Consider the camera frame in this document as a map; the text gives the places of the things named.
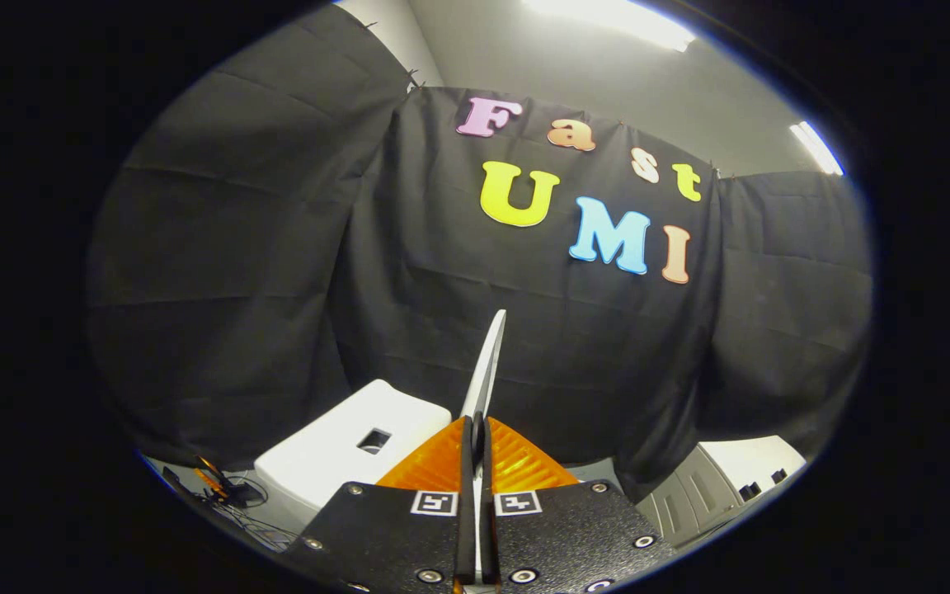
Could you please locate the white toilet tank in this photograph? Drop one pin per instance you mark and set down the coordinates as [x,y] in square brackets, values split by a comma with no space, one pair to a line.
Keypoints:
[326,462]

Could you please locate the large ceiling light panel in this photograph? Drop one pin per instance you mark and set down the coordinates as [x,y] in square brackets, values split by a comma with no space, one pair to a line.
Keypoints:
[615,16]

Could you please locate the small orange object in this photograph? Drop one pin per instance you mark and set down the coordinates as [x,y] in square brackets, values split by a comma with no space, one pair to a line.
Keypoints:
[209,483]

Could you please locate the small ceiling light panel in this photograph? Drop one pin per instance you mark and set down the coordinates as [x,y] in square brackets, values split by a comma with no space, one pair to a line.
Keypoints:
[817,148]

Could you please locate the black backdrop cloth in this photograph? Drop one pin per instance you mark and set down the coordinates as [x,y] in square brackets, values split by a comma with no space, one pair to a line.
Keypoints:
[277,247]

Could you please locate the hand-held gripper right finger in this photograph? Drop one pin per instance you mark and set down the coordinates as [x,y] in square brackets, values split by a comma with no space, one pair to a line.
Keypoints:
[574,536]

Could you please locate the grey cabinet with white top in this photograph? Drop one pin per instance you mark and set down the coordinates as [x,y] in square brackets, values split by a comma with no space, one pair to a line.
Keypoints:
[706,487]

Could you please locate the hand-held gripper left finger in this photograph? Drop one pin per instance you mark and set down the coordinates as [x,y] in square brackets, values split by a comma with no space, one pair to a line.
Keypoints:
[384,536]

